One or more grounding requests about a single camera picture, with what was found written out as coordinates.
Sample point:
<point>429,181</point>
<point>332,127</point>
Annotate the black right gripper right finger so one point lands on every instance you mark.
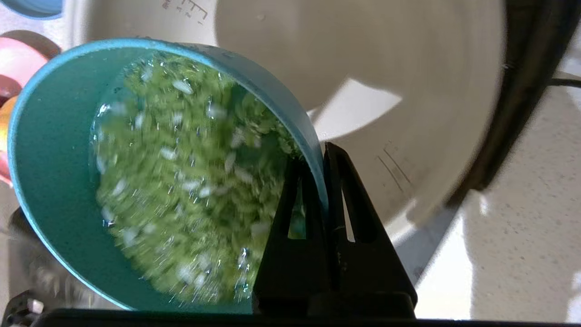
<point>372,277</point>

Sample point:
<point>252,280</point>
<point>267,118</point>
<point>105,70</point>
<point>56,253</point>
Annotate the white towel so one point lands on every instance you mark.
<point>445,290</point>

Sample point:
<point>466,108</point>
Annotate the chopped green vegetables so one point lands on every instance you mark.
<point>190,181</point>

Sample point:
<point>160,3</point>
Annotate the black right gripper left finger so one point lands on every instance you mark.
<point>295,277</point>

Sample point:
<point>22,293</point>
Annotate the yellow pear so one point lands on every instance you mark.
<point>4,125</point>

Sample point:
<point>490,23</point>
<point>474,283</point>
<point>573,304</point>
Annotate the black rice cooker base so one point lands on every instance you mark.
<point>522,91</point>

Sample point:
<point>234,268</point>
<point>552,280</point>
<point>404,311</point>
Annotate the blue plate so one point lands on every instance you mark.
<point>32,7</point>

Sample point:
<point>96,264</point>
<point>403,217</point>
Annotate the pink plate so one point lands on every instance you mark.
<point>16,59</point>

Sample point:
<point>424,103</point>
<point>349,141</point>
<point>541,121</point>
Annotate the white inner pot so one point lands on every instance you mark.
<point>363,54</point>

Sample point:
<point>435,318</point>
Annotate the teal bowl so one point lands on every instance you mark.
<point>50,159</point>

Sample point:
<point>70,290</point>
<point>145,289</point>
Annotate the red apple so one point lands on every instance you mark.
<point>8,91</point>

